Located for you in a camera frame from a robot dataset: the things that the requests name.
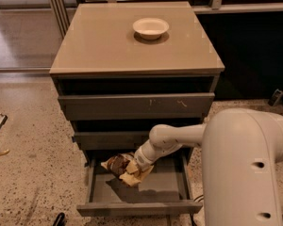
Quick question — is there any grey bottom drawer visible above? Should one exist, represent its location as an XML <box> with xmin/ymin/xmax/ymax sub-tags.
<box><xmin>76</xmin><ymin>153</ymin><xmax>203</xmax><ymax>217</ymax></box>

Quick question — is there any black object bottom edge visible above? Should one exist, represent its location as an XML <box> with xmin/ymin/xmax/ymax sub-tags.
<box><xmin>53</xmin><ymin>213</ymin><xmax>66</xmax><ymax>226</ymax></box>

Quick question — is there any white paper bowl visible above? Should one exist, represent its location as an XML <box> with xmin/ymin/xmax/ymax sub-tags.
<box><xmin>133</xmin><ymin>18</ymin><xmax>169</xmax><ymax>40</ymax></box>

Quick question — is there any grey drawer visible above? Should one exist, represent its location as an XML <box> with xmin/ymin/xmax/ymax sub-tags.
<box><xmin>72</xmin><ymin>129</ymin><xmax>203</xmax><ymax>151</ymax></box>
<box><xmin>76</xmin><ymin>153</ymin><xmax>203</xmax><ymax>217</ymax></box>
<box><xmin>58</xmin><ymin>93</ymin><xmax>214</xmax><ymax>121</ymax></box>

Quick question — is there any grey middle drawer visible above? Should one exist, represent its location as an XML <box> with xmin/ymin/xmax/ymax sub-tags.
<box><xmin>72</xmin><ymin>129</ymin><xmax>203</xmax><ymax>151</ymax></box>

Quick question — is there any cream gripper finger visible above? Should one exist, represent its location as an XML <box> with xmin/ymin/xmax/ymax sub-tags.
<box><xmin>125</xmin><ymin>160</ymin><xmax>140</xmax><ymax>174</ymax></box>
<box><xmin>119</xmin><ymin>166</ymin><xmax>153</xmax><ymax>186</ymax></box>

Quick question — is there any small grey floor bracket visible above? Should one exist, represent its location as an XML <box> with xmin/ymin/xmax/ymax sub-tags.
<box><xmin>268</xmin><ymin>89</ymin><xmax>283</xmax><ymax>106</ymax></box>

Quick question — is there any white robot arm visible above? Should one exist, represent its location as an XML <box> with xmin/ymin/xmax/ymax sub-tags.
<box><xmin>120</xmin><ymin>108</ymin><xmax>283</xmax><ymax>226</ymax></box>

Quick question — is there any metal window frame post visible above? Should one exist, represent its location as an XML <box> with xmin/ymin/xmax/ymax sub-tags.
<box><xmin>49</xmin><ymin>0</ymin><xmax>70</xmax><ymax>38</ymax></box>

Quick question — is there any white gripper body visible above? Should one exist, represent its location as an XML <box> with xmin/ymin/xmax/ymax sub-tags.
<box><xmin>134</xmin><ymin>143</ymin><xmax>158</xmax><ymax>171</ymax></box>

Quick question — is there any brown chip bag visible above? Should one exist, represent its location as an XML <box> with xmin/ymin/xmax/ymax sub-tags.
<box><xmin>101</xmin><ymin>153</ymin><xmax>134</xmax><ymax>178</ymax></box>

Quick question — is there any grey top drawer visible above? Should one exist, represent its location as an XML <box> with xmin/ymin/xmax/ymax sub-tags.
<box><xmin>58</xmin><ymin>93</ymin><xmax>214</xmax><ymax>121</ymax></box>

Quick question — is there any grey drawer cabinet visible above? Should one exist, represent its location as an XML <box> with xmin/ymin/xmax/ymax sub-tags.
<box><xmin>50</xmin><ymin>2</ymin><xmax>225</xmax><ymax>160</ymax></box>

